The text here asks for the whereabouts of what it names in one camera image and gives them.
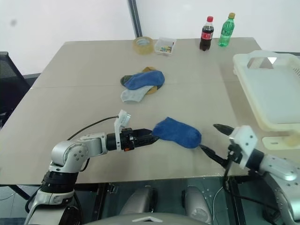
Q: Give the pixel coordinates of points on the mustard yellow sock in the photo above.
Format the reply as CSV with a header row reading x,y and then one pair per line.
x,y
149,69

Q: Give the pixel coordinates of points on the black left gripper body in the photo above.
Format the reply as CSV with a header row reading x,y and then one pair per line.
x,y
130,139

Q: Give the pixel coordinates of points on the grey robot torso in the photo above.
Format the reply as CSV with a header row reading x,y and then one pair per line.
x,y
145,219

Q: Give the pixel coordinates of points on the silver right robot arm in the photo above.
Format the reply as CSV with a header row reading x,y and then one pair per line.
x,y
279,166

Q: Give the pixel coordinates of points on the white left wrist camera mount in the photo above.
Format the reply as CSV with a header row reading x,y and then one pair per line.
x,y
123,117

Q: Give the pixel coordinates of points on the black table leg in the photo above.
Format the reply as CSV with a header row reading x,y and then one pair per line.
x,y
20,191

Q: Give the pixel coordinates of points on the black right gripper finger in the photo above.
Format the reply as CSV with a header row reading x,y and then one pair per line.
x,y
223,129
214,155

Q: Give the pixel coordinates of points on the green bottle yellow cap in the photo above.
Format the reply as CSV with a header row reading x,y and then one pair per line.
x,y
226,32

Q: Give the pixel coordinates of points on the dark blue terry sock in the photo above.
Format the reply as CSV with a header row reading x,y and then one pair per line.
x,y
178,134

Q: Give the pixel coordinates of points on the light grey sock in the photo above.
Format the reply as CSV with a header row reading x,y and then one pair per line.
x,y
133,95

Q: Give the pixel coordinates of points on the cream plastic basket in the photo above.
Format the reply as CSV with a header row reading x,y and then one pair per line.
x,y
276,93

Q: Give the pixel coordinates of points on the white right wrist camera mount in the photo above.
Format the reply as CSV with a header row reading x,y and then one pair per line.
x,y
246,138

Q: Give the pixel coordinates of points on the clear packing tape roll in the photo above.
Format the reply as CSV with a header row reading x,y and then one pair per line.
x,y
143,47

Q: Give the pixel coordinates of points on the cream plastic tray piece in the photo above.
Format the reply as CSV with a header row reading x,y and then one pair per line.
x,y
276,141

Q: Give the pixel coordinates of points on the clear box with coloured bits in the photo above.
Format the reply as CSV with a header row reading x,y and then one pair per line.
x,y
165,45

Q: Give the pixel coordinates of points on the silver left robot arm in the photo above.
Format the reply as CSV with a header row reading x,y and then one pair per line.
x,y
70,150

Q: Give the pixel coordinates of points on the dark green sock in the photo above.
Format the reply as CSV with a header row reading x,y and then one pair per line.
x,y
123,79

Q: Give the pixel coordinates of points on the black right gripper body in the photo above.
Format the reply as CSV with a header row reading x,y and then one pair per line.
x,y
235,157

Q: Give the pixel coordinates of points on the cola bottle red cap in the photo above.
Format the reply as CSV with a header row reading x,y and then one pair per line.
x,y
206,35

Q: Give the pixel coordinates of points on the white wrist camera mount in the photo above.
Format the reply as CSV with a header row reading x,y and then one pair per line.
x,y
123,117
246,138

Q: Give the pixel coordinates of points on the grey rounded robot leg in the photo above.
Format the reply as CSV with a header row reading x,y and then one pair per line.
x,y
197,201
138,199

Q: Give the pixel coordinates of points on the dark wall pillar strip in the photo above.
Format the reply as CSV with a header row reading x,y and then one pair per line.
x,y
135,18

